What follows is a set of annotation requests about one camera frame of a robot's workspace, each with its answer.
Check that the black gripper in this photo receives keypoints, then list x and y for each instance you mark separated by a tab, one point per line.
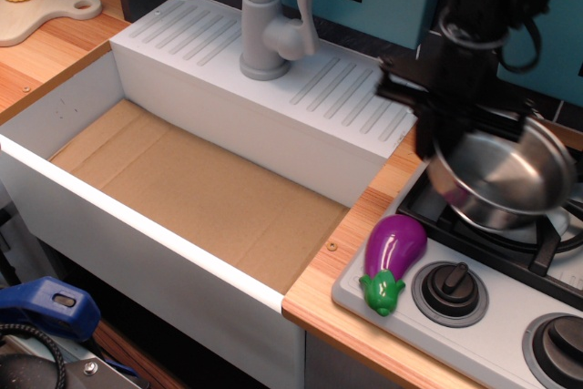
454	90

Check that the stainless steel pot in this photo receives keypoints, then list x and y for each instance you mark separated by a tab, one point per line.
496	184

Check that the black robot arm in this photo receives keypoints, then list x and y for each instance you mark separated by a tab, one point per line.
504	28

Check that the white toy sink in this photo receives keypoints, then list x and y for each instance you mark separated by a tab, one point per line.
321	126

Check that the cardboard sheet in sink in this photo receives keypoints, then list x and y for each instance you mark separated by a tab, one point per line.
255	220

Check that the purple toy eggplant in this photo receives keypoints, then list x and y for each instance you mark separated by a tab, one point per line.
396	243

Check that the teal box right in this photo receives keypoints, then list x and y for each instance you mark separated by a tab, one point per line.
559	70

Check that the black burner grate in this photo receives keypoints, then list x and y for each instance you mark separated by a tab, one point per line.
528	262

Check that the black stove knob left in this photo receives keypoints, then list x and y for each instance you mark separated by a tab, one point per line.
450	294

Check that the black stove knob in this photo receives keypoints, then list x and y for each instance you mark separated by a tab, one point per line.
450	294
552	349

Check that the grey toy stove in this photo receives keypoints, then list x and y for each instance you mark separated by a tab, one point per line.
478	262

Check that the grey toy faucet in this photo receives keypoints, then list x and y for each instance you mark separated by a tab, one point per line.
271	41

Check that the black stove knob right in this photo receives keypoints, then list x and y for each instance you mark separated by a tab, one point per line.
552	349

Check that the blue clamp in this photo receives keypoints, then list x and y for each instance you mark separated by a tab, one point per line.
52	306

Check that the wooden cutting board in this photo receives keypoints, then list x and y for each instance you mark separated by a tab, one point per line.
21	19

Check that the grey metal bracket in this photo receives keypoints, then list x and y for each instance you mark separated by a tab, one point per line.
27	363

